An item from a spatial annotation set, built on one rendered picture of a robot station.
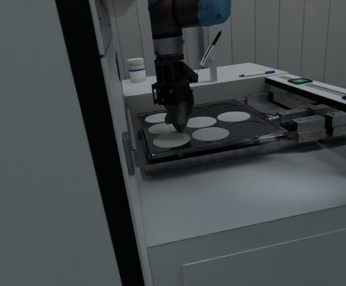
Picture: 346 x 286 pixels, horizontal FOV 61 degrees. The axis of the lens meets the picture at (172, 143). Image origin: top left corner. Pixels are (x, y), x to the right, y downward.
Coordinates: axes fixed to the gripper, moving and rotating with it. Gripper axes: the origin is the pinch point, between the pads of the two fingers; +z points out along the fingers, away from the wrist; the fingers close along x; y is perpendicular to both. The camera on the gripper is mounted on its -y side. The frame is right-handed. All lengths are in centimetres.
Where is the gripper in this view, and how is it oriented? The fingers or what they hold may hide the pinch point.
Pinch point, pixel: (180, 126)
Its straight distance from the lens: 83.5
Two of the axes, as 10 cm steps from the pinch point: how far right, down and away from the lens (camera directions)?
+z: 1.1, 9.2, 3.8
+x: 9.0, 0.7, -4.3
